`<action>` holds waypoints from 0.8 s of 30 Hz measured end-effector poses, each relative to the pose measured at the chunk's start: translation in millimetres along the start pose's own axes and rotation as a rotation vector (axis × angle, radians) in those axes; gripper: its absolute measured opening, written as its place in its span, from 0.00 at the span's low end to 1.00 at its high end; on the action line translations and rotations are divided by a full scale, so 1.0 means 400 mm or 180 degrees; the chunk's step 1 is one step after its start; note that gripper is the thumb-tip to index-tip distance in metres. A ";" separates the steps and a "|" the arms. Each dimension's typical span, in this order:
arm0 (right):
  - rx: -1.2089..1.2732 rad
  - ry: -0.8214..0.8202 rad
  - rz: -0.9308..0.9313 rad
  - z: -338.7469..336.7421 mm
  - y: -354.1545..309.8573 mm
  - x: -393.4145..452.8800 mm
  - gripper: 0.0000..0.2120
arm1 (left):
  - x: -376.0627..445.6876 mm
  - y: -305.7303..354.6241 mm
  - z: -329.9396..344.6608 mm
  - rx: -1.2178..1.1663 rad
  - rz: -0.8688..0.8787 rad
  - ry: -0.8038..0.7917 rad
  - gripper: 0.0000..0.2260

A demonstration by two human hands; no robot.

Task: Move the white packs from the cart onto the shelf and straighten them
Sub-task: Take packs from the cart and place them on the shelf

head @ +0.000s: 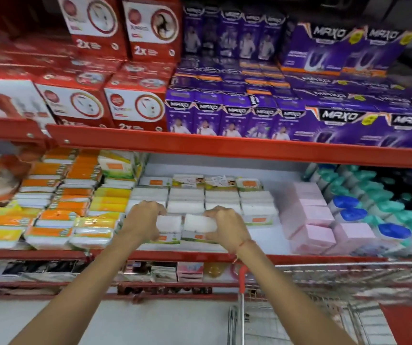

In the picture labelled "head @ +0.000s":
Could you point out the person's right hand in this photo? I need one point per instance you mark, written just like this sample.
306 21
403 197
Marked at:
229 229

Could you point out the person's left hand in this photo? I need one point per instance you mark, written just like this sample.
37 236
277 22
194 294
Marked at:
139 224

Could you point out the person's right fingers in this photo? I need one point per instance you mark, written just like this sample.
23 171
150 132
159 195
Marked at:
216 214

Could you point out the person's left fingers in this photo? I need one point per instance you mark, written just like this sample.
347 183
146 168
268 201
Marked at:
152 210

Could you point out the white bar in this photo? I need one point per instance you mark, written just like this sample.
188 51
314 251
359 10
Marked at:
198 222
169 223

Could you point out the person's left forearm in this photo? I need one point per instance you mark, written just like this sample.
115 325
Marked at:
83 294

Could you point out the person's right forearm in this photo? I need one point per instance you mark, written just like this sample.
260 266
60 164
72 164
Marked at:
285 298

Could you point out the stack of white packets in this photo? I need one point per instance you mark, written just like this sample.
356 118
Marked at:
224 202

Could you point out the yellow round item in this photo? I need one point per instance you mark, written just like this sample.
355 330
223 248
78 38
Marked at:
215 270

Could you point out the row of small printed boxes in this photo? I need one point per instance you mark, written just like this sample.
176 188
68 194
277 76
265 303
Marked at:
148 271

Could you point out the small pink white box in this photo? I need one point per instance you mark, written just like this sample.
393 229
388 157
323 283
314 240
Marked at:
190 271

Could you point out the red metal shelf rack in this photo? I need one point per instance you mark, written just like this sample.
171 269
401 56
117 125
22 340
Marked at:
227 145

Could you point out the stack of orange yellow packets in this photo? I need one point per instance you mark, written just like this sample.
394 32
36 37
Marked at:
65 201

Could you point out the stack of tall purple boxes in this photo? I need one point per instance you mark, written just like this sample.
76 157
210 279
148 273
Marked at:
227 104

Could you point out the row of black white packets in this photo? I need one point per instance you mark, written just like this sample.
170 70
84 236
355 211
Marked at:
44 269

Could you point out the metal shopping cart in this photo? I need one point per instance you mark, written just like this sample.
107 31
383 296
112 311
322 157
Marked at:
317 294

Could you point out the blue cap white bottle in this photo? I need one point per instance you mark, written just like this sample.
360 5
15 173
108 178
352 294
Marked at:
352 214
393 231
346 202

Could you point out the stack of red white boxes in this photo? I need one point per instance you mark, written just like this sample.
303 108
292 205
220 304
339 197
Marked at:
83 86

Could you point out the row of green cap bottles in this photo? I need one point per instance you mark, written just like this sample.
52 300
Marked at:
378 204

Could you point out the stack of wide purple boxes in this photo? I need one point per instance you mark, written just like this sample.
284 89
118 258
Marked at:
364 86

